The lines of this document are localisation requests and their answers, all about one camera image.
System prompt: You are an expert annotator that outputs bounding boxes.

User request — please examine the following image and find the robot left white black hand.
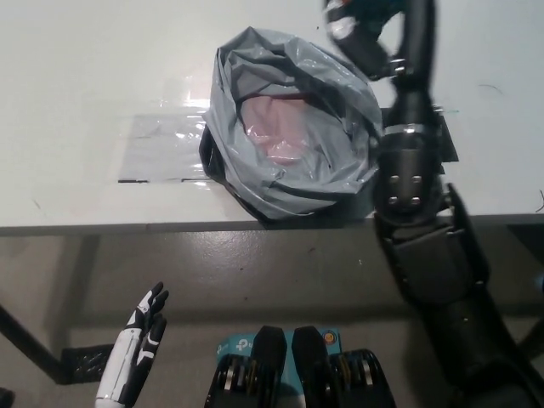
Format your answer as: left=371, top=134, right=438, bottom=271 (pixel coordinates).
left=95, top=280, right=170, bottom=405

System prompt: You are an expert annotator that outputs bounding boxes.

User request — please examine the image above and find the robot right black hand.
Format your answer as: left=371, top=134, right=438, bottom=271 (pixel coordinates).
left=321, top=0, right=438, bottom=82

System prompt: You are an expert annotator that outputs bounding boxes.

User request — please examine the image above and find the grey plastic bag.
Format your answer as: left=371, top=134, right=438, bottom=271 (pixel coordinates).
left=198, top=25, right=383, bottom=222

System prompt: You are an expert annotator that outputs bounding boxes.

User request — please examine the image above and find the black floor tape patch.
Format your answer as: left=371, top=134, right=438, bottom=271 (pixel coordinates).
left=61, top=346, right=114, bottom=386

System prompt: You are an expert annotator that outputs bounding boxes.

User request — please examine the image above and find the black table leg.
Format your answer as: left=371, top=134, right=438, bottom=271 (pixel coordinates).
left=0, top=301, right=71, bottom=383

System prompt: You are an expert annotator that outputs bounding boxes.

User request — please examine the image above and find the teal printed box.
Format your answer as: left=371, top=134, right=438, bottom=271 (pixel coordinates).
left=216, top=327, right=342, bottom=390

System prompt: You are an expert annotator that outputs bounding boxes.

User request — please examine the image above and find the pink plastic sheet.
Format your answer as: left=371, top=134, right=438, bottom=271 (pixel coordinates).
left=244, top=96, right=314, bottom=165

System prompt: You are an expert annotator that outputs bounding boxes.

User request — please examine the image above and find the black square tape patch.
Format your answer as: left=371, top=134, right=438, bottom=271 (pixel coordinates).
left=379, top=108, right=460, bottom=175

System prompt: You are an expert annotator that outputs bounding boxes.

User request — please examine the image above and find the robot left black body block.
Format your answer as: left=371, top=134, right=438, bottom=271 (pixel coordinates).
left=205, top=325, right=286, bottom=408

